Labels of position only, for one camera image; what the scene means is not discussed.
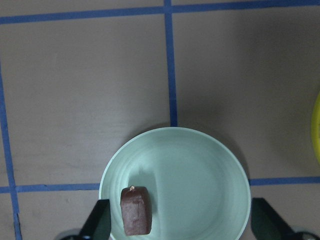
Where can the light green plate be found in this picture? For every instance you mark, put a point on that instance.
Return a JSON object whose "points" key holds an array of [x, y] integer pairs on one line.
{"points": [[198, 188]]}

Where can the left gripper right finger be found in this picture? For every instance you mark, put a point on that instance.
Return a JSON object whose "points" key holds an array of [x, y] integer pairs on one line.
{"points": [[267, 224]]}

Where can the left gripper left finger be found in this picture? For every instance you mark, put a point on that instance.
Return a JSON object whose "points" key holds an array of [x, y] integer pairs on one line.
{"points": [[96, 227]]}

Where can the brown bun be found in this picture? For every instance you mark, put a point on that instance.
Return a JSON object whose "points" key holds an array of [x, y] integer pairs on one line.
{"points": [[136, 210]]}

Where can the bottom yellow steamer layer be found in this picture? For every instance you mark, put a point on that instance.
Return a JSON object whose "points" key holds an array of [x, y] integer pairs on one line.
{"points": [[315, 128]]}

